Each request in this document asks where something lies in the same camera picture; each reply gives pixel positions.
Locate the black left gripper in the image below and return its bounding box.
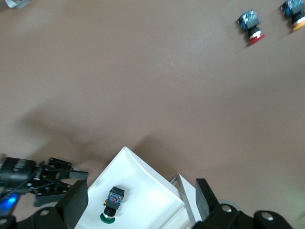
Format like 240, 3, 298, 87
0, 156, 88, 207

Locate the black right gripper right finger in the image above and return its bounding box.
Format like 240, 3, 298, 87
190, 178, 294, 229

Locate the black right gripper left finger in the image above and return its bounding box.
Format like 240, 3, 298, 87
30, 180, 89, 229

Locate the green push button switch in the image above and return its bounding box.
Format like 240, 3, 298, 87
100, 185, 126, 224

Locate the grey metal bracket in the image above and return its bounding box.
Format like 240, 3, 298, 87
4, 0, 32, 10

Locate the red push button switch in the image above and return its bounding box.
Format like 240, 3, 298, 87
237, 9, 265, 46

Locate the yellow push button switch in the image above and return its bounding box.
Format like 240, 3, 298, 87
280, 0, 305, 31

